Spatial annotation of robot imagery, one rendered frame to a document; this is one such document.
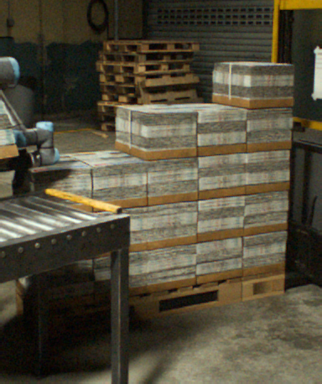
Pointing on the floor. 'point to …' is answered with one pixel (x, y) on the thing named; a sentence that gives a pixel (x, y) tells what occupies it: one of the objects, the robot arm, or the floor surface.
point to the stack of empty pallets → (131, 51)
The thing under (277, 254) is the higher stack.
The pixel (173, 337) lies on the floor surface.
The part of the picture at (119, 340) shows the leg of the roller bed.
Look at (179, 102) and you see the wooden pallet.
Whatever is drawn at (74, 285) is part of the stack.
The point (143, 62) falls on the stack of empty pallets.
